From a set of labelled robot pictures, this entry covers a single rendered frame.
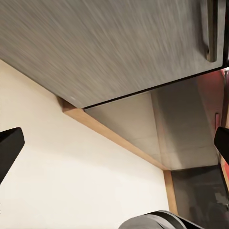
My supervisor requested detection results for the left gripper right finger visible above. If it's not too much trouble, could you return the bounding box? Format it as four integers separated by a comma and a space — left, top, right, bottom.
214, 126, 229, 165

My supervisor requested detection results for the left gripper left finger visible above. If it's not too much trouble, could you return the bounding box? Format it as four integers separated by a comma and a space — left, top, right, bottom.
0, 127, 25, 184

